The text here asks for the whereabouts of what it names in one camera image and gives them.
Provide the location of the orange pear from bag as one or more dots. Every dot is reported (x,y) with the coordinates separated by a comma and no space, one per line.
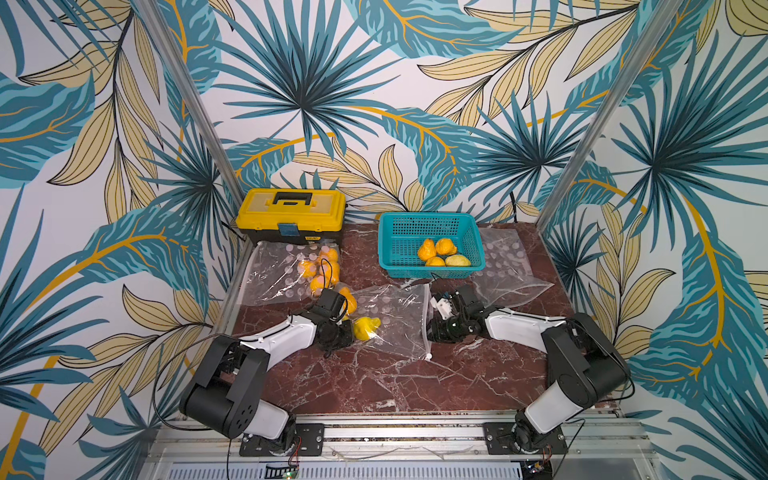
(427,250)

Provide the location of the yellow fruit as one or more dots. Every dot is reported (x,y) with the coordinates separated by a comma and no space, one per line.
(435,262)

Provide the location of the dotted zip-top bag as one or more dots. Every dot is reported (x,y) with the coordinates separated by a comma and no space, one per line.
(272,276)
(403,312)

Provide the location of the yellow fruits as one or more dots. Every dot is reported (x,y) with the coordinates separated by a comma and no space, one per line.
(365,328)

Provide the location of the clear zip-top bag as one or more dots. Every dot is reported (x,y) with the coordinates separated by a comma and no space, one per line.
(507,279)

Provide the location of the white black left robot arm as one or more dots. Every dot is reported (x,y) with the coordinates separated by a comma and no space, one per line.
(225,392)

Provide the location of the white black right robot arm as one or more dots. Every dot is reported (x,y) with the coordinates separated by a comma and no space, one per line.
(583,366)

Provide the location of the orange fruits in left bag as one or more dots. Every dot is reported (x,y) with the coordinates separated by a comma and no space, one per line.
(320,268)

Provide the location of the teal plastic basket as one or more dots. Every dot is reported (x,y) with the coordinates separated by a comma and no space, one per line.
(400,235)

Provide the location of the yellow black toolbox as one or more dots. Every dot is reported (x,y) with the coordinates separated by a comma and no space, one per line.
(294,216)

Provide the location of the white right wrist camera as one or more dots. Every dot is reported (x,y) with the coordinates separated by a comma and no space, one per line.
(443,307)

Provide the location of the left aluminium frame post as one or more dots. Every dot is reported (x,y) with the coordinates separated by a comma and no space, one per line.
(161,35)

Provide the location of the aluminium frame post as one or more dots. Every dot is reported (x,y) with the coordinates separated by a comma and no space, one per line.
(647,41)
(161,35)

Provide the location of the right aluminium frame post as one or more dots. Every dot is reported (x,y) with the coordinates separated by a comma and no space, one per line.
(647,41)

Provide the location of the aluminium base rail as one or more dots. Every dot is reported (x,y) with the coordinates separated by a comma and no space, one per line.
(600,444)

